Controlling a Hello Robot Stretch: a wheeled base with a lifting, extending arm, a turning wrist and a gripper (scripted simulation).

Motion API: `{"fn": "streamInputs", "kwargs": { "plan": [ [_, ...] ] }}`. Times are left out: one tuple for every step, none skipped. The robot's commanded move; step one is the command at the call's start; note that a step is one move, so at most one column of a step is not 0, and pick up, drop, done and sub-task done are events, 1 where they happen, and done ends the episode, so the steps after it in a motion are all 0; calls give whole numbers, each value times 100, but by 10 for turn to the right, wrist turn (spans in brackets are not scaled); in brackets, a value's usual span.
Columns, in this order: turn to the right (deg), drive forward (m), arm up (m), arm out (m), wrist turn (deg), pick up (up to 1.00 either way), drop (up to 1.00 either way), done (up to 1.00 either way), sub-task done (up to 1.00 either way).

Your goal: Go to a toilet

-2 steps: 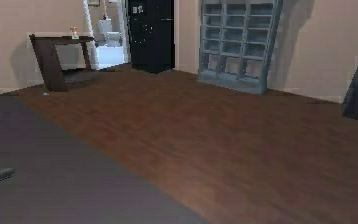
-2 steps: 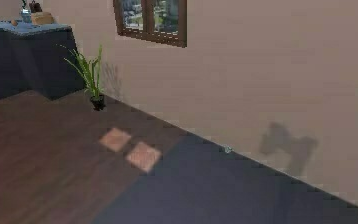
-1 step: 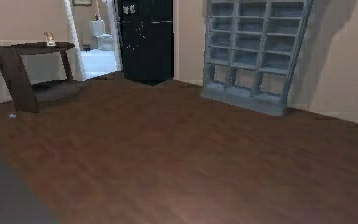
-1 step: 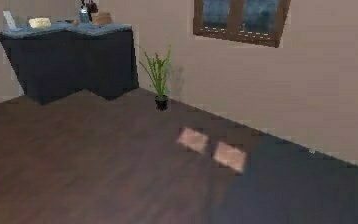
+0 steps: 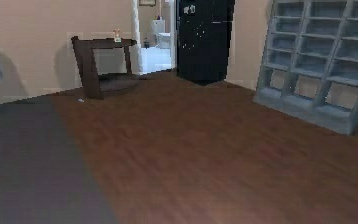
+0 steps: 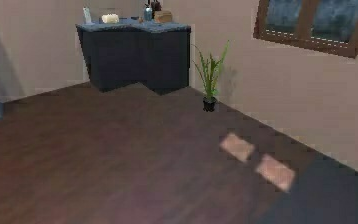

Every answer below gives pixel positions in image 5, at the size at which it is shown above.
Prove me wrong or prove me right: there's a white toilet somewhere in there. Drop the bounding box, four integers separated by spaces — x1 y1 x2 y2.
151 18 172 50

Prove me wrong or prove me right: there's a black fridge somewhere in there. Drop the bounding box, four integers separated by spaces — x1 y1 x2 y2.
175 0 236 85

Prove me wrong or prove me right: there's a dark brown side table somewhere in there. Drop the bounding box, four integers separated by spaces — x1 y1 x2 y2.
70 35 142 101

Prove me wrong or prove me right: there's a grey blue shelf unit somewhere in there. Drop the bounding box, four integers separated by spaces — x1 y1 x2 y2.
252 0 358 136

